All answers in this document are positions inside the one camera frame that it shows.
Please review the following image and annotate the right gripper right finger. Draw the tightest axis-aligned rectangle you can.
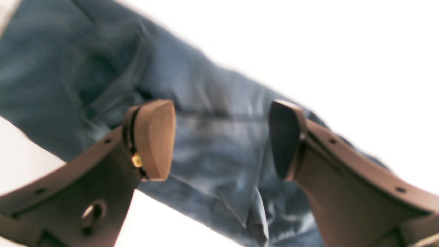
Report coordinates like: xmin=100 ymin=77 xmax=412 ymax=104
xmin=268 ymin=100 xmax=439 ymax=247

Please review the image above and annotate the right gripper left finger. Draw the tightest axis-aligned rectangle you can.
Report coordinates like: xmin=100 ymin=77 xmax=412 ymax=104
xmin=1 ymin=99 xmax=176 ymax=247

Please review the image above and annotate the dark navy t-shirt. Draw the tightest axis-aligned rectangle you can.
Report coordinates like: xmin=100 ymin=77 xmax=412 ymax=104
xmin=0 ymin=0 xmax=391 ymax=247

